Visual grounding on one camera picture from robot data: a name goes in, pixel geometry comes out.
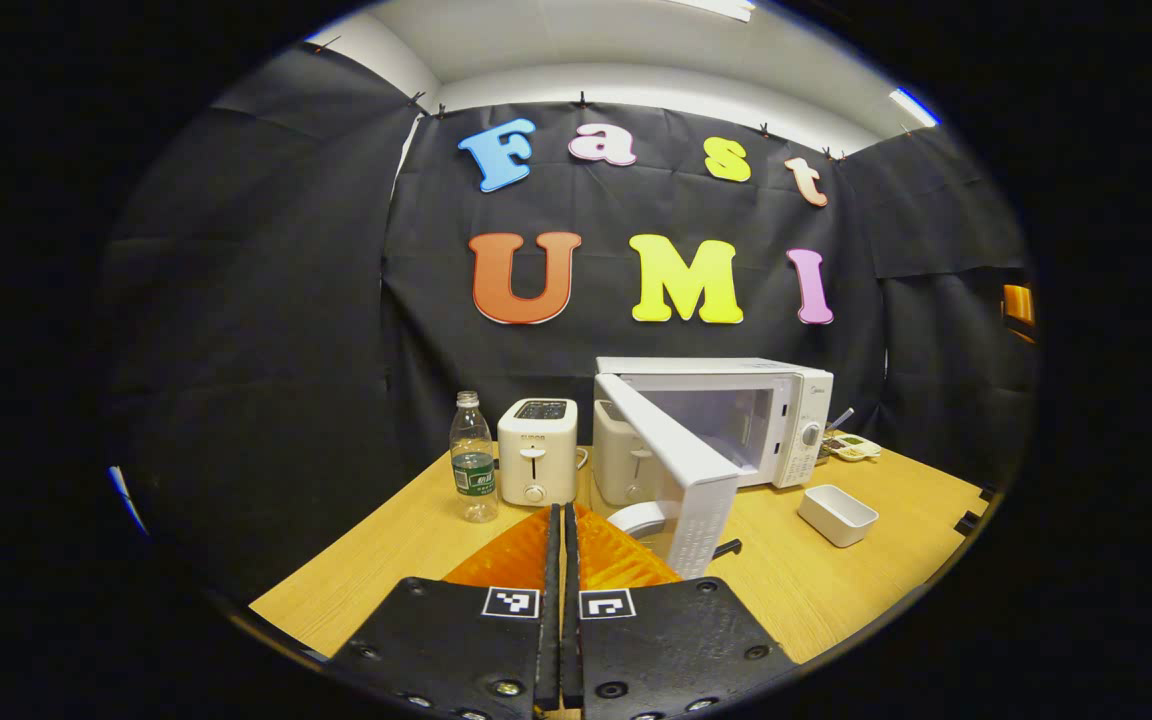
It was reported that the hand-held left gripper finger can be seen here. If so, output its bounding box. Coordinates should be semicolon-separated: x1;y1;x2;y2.
324;503;563;720
562;503;799;720

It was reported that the white microwave oven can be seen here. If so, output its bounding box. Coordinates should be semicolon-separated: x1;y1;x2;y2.
591;356;835;581

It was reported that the white toaster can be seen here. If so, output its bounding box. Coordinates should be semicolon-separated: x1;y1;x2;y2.
497;398;579;507

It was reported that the clear plastic water bottle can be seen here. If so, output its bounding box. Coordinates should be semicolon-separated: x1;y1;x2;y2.
449;391;500;524

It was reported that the small white condiment tray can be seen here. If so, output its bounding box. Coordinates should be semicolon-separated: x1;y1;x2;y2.
821;433;883;463

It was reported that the black clamp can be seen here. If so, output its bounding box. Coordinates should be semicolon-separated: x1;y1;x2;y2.
954;484;997;537

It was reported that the small ceiling light panel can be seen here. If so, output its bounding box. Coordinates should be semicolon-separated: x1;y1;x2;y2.
888;88;940;128

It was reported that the white rectangular dish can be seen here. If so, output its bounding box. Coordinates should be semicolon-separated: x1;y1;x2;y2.
798;484;880;548

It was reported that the long ceiling light panel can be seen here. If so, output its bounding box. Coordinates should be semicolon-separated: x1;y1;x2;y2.
671;0;757;23

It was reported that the black backdrop cloth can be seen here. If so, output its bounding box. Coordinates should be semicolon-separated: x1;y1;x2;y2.
106;45;1037;601

